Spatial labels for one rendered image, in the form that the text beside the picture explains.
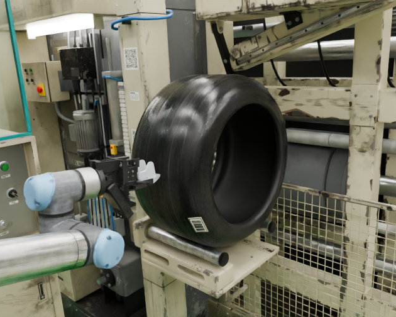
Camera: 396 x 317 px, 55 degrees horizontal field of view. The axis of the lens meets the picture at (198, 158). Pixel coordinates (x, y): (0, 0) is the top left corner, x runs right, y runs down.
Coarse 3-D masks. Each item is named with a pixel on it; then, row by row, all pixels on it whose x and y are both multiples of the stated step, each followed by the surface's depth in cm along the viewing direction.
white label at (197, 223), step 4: (192, 220) 108; (196, 220) 107; (200, 220) 107; (192, 224) 109; (196, 224) 108; (200, 224) 108; (204, 224) 108; (196, 228) 110; (200, 228) 109; (204, 228) 109
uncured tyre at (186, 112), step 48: (192, 96) 109; (240, 96) 112; (144, 144) 112; (192, 144) 103; (240, 144) 154; (144, 192) 115; (192, 192) 105; (240, 192) 150; (192, 240) 121; (240, 240) 126
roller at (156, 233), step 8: (152, 232) 137; (160, 232) 135; (168, 232) 133; (160, 240) 134; (168, 240) 131; (176, 240) 129; (184, 240) 127; (184, 248) 126; (192, 248) 124; (200, 248) 122; (208, 248) 121; (216, 248) 121; (200, 256) 122; (208, 256) 120; (216, 256) 118; (224, 256) 118; (216, 264) 119; (224, 264) 118
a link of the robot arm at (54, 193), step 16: (32, 176) 82; (48, 176) 82; (64, 176) 84; (80, 176) 86; (32, 192) 80; (48, 192) 80; (64, 192) 83; (80, 192) 86; (32, 208) 81; (48, 208) 82; (64, 208) 83
